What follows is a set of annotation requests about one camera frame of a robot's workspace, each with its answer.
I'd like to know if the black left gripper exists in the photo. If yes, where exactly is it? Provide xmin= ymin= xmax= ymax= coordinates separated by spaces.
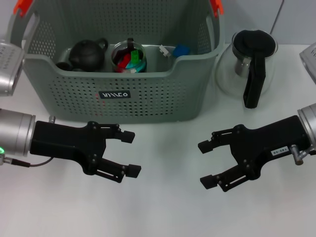
xmin=29 ymin=120 xmax=142 ymax=184

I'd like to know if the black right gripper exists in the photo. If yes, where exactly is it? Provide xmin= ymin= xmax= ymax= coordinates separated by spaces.
xmin=197 ymin=115 xmax=309 ymax=193

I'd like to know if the teal square toy brick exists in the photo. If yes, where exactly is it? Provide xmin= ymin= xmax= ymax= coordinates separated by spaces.
xmin=126 ymin=61 xmax=147 ymax=74

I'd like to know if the dark red arch brick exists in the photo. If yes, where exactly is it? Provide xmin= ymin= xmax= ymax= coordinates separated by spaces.
xmin=115 ymin=54 xmax=133 ymax=74

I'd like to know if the bright green toy brick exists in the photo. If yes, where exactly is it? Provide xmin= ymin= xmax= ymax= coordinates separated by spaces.
xmin=130 ymin=50 xmax=144 ymax=64

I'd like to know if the glass teacup black sleeve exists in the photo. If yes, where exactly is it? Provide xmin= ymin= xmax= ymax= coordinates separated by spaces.
xmin=58 ymin=49 xmax=72 ymax=64
xmin=111 ymin=38 xmax=148 ymax=74

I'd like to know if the clear translucent toy brick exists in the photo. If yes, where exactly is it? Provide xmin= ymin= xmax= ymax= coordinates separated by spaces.
xmin=159 ymin=44 xmax=171 ymax=58

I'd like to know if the blue square toy brick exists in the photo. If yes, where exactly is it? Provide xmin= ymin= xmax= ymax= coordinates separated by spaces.
xmin=172 ymin=44 xmax=191 ymax=58

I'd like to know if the grey perforated storage bin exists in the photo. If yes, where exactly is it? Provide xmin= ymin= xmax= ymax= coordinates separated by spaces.
xmin=4 ymin=0 xmax=225 ymax=124

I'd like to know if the black clay teapot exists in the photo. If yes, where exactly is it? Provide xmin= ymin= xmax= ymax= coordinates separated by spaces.
xmin=68 ymin=38 xmax=109 ymax=73

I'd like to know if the right gripper cable with plug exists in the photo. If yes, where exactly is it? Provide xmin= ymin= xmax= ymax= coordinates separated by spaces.
xmin=290 ymin=144 xmax=316 ymax=165

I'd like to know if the gripper cable with plug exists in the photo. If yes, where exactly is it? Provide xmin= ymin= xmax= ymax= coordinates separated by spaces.
xmin=0 ymin=115 xmax=56 ymax=168
xmin=290 ymin=144 xmax=316 ymax=165

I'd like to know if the left gripper cable with plug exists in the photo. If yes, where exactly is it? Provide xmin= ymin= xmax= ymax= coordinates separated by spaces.
xmin=0 ymin=115 xmax=56 ymax=168

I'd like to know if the glass pitcher black lid handle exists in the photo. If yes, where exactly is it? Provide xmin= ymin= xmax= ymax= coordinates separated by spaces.
xmin=214 ymin=28 xmax=279 ymax=109

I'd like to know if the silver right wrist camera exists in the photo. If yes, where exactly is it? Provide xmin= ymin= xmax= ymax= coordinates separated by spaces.
xmin=299 ymin=42 xmax=316 ymax=86

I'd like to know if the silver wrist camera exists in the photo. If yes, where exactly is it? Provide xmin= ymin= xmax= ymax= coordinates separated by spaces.
xmin=0 ymin=40 xmax=25 ymax=97
xmin=299 ymin=42 xmax=316 ymax=86

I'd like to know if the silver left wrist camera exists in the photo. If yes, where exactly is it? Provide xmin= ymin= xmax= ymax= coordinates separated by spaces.
xmin=0 ymin=40 xmax=25 ymax=97

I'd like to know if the orange bin handle clip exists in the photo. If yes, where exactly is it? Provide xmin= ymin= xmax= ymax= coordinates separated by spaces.
xmin=209 ymin=0 xmax=225 ymax=17
xmin=13 ymin=0 xmax=34 ymax=17

